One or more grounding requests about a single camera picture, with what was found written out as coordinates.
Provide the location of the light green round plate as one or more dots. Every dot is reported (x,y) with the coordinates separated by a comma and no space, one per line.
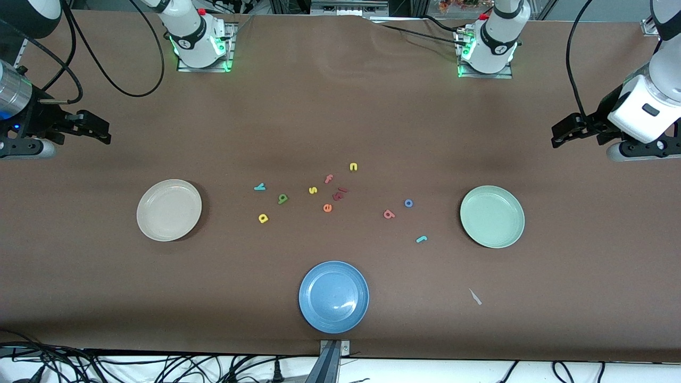
(492,216)

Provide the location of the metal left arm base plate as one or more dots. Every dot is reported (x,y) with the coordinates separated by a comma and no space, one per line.
(484,76)

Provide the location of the grey power strip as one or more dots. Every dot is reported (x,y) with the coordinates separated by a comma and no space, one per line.
(348,8)

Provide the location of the pink foam letter b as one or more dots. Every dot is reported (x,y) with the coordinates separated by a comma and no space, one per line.
(386,213)

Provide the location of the blue round plate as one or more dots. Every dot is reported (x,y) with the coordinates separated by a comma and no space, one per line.
(333,297)

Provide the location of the aluminium frame profile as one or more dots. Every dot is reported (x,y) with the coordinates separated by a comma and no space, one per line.
(648,27)

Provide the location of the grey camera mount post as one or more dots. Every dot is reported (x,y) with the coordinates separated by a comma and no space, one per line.
(327,367)

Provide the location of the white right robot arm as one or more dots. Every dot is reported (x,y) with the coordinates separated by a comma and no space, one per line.
(194,37)

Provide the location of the aluminium table edge rail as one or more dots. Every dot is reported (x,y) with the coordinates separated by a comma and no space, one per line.
(22,53)

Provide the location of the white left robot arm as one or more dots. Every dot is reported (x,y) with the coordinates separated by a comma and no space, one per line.
(633,114)

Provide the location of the brown table cover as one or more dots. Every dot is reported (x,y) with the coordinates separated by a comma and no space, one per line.
(340,106)

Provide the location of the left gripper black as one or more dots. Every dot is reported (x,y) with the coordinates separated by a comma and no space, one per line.
(599,121)

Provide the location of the teal foam letter y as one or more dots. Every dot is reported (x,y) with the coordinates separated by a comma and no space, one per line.
(259,187)

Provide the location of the black power plug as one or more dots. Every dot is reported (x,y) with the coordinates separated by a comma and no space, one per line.
(276,372)

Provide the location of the small white paper scrap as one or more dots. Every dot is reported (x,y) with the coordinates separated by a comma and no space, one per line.
(475,297)

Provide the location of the beige round plate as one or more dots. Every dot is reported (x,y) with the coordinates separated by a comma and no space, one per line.
(169,210)

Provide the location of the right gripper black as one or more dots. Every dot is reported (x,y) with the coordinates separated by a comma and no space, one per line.
(40,118)

